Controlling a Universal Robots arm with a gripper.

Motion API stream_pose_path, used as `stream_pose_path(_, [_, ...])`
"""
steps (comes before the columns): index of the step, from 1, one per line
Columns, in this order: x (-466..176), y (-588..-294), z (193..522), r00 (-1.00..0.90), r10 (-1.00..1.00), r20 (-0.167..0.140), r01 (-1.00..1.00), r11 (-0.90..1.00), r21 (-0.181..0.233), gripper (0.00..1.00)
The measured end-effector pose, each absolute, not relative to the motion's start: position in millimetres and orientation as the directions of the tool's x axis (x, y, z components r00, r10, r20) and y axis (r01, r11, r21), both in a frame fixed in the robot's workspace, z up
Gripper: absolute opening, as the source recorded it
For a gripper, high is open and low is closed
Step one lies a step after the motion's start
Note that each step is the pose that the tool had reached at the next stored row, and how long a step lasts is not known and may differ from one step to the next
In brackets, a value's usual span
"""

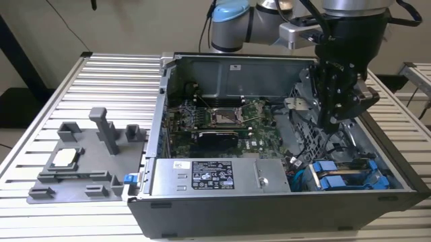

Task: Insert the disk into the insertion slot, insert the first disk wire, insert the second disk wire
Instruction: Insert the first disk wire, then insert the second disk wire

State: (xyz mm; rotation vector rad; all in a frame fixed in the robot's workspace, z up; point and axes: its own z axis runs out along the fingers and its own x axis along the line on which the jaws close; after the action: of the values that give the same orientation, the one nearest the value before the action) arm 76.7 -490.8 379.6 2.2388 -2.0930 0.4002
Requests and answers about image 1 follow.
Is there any blue data wire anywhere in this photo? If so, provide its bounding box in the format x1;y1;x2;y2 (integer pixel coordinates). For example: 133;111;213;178
292;167;306;191

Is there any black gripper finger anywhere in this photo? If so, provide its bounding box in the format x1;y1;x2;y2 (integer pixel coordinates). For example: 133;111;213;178
332;69;353;122
317;63;337;134

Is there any metal socket cover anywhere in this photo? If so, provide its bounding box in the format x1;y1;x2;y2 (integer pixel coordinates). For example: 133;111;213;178
238;99;268;122

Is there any silver CPU chip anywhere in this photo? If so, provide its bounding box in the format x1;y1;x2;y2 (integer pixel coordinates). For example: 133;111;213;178
49;148;81;167

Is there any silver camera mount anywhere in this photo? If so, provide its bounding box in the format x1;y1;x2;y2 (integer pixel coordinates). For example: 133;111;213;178
270;17;325;50

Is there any black stand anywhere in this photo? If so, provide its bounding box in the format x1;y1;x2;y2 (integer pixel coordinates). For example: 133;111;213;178
0;15;55;129

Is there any black graphics card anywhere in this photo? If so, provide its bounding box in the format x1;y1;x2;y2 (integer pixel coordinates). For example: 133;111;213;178
190;130;240;152

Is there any green motherboard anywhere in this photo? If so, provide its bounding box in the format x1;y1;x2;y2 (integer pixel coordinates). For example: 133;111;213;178
166;97;290;159

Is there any black wire bundle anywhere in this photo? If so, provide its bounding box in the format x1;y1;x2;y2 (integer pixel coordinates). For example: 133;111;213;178
285;141;316;169

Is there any black disk wire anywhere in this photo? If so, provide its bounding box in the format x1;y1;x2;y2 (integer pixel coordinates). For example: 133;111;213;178
322;126;360;162

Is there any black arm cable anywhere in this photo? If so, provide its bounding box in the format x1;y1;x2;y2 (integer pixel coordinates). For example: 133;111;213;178
197;0;217;51

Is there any grey parts rack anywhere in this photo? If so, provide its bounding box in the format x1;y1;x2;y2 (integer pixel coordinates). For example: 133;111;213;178
25;107;149;205

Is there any black fan shroud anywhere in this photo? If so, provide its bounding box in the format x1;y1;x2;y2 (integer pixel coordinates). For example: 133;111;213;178
190;62;297;98

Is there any silver power supply unit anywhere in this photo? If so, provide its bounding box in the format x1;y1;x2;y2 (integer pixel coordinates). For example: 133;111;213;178
149;158;292;197

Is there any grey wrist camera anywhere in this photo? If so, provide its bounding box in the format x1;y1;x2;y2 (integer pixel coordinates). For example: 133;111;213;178
349;80;381;120

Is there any black open PC case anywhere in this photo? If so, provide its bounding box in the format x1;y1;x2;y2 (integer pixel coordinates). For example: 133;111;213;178
126;51;431;239

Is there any black looped cable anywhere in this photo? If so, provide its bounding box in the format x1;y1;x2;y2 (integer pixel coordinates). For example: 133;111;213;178
389;0;422;27

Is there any CPU socket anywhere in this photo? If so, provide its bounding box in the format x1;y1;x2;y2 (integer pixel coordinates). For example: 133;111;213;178
205;107;246;127

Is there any metal slat side table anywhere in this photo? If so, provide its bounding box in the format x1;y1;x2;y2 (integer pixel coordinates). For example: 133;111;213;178
398;62;431;106

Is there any thin black wall cable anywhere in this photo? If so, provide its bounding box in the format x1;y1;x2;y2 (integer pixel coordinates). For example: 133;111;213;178
45;0;89;53

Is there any grey metal drive cage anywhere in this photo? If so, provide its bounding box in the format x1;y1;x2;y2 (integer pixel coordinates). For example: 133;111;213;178
284;67;370;162

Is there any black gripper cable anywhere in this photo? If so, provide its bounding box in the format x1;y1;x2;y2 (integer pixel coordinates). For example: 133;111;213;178
297;0;333;42

